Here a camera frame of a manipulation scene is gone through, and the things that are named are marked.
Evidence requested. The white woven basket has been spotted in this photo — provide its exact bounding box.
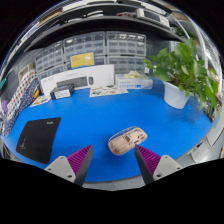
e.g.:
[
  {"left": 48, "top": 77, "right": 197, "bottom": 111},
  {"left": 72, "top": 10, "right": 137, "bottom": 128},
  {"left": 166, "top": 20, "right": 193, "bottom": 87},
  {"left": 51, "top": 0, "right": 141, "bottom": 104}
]
[{"left": 18, "top": 63, "right": 36, "bottom": 83}]

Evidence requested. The white and blue tissue box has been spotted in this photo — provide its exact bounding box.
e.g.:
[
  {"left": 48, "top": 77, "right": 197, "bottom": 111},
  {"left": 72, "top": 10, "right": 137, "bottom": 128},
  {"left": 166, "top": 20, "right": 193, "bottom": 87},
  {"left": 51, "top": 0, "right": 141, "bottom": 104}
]
[{"left": 114, "top": 70, "right": 154, "bottom": 91}]

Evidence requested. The yellow card blue frame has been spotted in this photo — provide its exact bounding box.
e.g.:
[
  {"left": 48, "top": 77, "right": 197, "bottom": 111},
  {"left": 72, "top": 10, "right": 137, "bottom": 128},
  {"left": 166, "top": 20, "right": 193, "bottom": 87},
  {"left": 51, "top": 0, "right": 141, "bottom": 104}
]
[{"left": 69, "top": 51, "right": 96, "bottom": 70}]

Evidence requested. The long white keyboard box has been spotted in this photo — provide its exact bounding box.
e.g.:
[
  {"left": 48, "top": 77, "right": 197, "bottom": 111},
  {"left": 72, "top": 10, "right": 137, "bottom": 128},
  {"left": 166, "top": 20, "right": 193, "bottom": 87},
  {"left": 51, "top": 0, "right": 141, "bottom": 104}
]
[{"left": 39, "top": 64, "right": 116, "bottom": 97}]

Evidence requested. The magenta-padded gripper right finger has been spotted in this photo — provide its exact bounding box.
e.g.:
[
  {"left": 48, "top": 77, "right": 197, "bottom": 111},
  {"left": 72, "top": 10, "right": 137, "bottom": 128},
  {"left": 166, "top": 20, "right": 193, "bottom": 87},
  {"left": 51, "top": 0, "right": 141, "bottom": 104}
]
[{"left": 134, "top": 144, "right": 184, "bottom": 186}]

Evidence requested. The small purple object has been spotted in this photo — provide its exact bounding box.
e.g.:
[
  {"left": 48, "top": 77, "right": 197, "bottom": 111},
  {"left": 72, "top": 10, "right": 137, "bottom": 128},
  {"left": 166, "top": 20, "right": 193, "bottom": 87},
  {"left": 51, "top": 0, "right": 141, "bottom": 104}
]
[{"left": 1, "top": 99, "right": 8, "bottom": 114}]

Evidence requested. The red white checkered cloth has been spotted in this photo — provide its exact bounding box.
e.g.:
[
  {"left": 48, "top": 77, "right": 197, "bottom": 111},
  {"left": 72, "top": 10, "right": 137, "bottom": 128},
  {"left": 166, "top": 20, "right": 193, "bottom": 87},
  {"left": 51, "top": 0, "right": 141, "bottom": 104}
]
[{"left": 4, "top": 69, "right": 37, "bottom": 118}]

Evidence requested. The black mouse pad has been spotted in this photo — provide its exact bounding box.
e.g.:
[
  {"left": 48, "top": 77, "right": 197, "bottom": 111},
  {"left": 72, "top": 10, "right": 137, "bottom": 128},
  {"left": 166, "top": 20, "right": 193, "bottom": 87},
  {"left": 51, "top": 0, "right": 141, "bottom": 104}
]
[{"left": 15, "top": 116, "right": 62, "bottom": 165}]

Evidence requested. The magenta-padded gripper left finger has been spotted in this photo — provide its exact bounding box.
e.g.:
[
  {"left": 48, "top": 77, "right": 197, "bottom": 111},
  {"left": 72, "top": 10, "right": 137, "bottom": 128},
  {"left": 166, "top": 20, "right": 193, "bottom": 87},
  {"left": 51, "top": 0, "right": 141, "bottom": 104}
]
[{"left": 44, "top": 144, "right": 95, "bottom": 187}]

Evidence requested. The illustrated paper sheet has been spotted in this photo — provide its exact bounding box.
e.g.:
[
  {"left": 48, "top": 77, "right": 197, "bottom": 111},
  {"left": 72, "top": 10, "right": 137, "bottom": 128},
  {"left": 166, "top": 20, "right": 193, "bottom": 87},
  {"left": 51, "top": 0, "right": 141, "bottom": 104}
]
[
  {"left": 29, "top": 94, "right": 52, "bottom": 108},
  {"left": 88, "top": 85, "right": 129, "bottom": 98}
]

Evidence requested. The green potted plant white pot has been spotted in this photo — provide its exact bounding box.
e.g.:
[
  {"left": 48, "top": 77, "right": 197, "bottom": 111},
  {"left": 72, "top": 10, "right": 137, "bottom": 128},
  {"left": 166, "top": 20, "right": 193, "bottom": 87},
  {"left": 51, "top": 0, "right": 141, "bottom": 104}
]
[{"left": 143, "top": 38, "right": 219, "bottom": 119}]

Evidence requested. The small black box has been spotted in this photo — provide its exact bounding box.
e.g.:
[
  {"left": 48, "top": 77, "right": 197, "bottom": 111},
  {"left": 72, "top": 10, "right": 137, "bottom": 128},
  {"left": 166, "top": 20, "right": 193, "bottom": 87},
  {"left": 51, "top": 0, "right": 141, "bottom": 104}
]
[{"left": 49, "top": 83, "right": 76, "bottom": 101}]

